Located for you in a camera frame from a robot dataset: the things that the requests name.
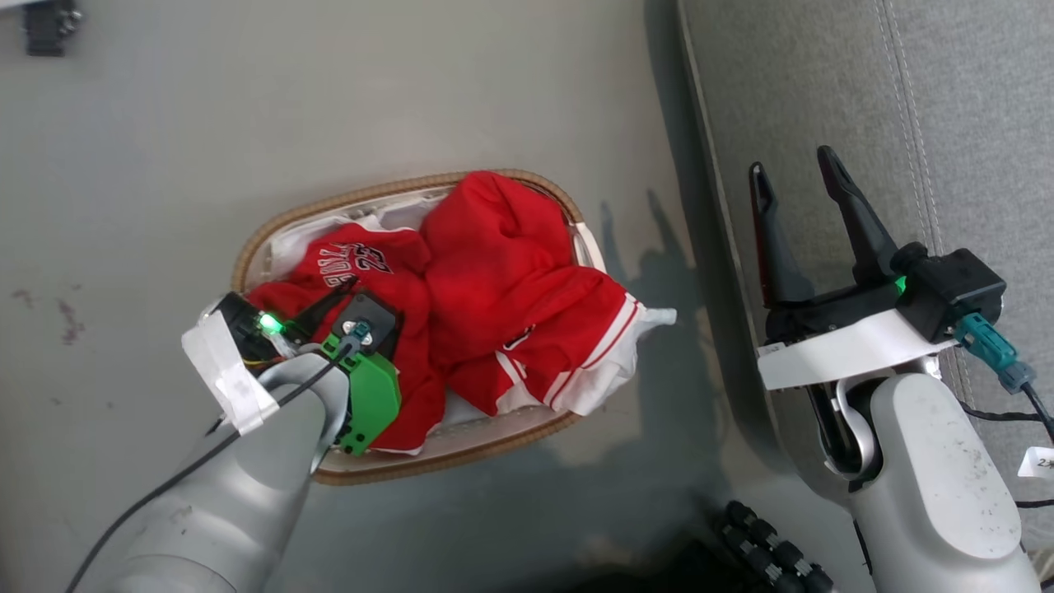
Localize grey fabric sofa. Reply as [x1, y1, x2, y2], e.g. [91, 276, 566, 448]
[677, 0, 1054, 593]

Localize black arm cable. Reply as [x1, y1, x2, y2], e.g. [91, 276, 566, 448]
[958, 381, 1054, 510]
[64, 342, 357, 593]

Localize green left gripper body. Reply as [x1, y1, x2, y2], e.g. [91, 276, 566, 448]
[321, 334, 403, 457]

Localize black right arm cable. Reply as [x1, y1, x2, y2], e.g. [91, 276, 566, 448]
[958, 381, 1054, 510]

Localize white basket liner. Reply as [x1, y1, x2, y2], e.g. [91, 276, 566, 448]
[263, 189, 595, 455]

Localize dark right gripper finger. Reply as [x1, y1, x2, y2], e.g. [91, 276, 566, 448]
[816, 145, 899, 287]
[749, 161, 817, 308]

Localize cream wicker-rimmed laundry basket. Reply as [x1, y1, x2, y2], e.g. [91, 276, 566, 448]
[231, 169, 610, 487]

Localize black ribbed cable chain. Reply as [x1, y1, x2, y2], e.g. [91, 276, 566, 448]
[712, 500, 834, 593]

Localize teal right camera connector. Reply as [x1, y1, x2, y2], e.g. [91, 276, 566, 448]
[955, 313, 1038, 395]

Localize red white-trimmed shorts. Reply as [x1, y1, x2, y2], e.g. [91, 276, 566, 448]
[420, 170, 679, 418]

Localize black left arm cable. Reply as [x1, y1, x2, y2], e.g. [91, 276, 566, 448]
[64, 342, 357, 593]

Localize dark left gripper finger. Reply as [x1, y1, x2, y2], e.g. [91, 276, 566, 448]
[284, 277, 360, 338]

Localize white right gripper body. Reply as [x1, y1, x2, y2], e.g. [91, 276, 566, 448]
[756, 278, 961, 392]

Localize white tape wrap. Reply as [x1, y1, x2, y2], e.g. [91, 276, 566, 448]
[181, 311, 281, 436]

